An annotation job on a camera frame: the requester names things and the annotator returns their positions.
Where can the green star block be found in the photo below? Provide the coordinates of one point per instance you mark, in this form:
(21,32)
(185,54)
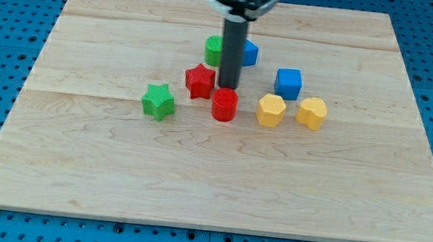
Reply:
(158,101)

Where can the red cylinder block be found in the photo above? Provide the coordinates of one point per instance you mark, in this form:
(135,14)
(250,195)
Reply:
(224,104)

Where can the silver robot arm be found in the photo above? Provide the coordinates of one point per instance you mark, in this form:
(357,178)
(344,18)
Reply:
(237,15)

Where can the light wooden board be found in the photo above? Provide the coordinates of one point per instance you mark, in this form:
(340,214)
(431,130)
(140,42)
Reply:
(76,142)

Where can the blue cube block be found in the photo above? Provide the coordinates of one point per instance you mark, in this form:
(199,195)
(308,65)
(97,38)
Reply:
(288,83)

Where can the blue pentagon block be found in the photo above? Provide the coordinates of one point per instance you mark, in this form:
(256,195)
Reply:
(250,54)

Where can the yellow heart block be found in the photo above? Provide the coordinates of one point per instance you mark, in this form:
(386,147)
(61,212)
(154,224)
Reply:
(312,113)

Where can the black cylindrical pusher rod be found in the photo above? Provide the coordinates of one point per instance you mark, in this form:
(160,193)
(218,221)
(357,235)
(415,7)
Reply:
(232,53)

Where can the green cylinder block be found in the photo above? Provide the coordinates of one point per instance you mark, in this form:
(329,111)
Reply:
(212,50)

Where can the red star block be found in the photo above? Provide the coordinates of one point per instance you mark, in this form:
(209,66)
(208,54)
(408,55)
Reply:
(200,81)

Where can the yellow hexagon block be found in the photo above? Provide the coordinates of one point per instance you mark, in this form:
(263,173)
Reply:
(270,110)

